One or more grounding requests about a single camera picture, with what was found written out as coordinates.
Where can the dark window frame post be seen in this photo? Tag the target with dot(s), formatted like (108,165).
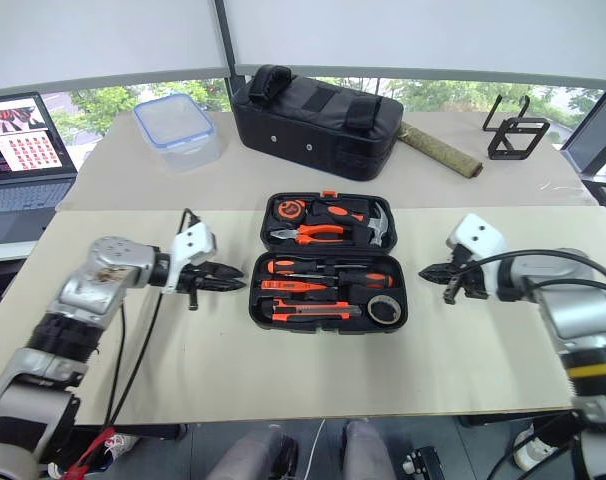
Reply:
(230,40)

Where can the black tape roll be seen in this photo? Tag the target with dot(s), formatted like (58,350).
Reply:
(383,299)

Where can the orange voltage tester pen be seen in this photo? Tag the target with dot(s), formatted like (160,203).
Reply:
(288,286)

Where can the open laptop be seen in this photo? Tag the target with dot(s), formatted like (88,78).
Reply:
(23,145)

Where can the grey rounded shape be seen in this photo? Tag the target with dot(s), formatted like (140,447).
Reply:
(365,450)
(253,457)

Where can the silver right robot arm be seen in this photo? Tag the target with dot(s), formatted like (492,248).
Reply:
(573,310)

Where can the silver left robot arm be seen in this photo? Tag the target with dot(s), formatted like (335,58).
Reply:
(98,280)

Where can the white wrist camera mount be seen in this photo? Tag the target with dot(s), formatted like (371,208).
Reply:
(478,232)
(190,245)

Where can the orange utility knife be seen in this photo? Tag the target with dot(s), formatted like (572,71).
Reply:
(303,312)

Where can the silver claw hammer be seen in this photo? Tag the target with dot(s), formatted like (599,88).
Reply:
(378,225)

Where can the orange black tape measure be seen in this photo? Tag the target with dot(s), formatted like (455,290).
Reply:
(290,209)

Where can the black orange Phillips screwdriver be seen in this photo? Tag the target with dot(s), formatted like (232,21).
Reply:
(368,280)

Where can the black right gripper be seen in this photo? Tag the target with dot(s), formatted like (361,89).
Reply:
(470,280)

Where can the black tool case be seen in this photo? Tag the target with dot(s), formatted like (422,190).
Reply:
(328,327)

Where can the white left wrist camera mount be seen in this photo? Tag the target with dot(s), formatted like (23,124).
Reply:
(190,245)

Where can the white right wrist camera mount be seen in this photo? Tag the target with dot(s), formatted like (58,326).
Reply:
(478,232)

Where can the black floor device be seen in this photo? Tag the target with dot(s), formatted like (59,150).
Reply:
(423,465)

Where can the black fabric bag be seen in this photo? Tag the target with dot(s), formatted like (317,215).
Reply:
(313,130)

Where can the clear container blue-rimmed lid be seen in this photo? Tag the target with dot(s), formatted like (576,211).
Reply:
(175,125)

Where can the orange black slotted screwdriver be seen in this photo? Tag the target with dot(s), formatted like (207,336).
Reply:
(278,266)

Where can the rolled green mat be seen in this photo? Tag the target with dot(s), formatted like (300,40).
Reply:
(443,152)

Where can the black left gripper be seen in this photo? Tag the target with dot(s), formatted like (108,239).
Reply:
(203,277)

